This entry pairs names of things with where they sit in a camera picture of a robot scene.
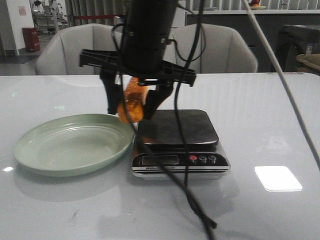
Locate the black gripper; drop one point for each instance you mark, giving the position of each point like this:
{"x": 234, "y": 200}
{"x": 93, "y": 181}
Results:
{"x": 162, "y": 79}

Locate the orange corn cob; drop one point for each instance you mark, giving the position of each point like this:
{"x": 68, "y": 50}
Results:
{"x": 135, "y": 99}

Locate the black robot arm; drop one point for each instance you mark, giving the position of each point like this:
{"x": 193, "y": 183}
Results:
{"x": 144, "y": 38}

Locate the light green plate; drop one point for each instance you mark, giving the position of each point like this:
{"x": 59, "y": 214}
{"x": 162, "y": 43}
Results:
{"x": 73, "y": 145}

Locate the left grey upholstered chair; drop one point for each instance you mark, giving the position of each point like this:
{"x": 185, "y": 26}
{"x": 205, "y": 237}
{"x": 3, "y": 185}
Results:
{"x": 62, "y": 54}

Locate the grey upholstered chair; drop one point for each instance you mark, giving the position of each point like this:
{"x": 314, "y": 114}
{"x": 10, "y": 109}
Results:
{"x": 62, "y": 54}
{"x": 220, "y": 49}

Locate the white drawer cabinet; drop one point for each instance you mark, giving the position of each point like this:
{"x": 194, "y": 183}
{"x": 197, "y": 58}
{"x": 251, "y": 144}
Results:
{"x": 179, "y": 18}

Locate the right grey upholstered chair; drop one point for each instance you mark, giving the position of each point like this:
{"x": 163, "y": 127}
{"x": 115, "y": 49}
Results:
{"x": 220, "y": 49}

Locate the black electronic kitchen scale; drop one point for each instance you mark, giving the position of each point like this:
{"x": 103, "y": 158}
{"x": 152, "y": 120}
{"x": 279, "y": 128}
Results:
{"x": 185, "y": 145}

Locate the red bin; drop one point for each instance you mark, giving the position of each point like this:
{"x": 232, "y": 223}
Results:
{"x": 31, "y": 39}

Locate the fruit bowl on counter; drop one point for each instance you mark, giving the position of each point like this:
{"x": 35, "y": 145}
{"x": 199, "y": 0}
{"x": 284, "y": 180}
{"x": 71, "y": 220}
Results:
{"x": 256, "y": 5}

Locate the dark cabinet at right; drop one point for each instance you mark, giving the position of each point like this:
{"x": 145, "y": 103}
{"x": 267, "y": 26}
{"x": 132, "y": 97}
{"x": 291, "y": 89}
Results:
{"x": 294, "y": 40}

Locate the beige cushion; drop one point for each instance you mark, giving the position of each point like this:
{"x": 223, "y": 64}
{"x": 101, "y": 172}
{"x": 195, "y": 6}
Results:
{"x": 309, "y": 63}

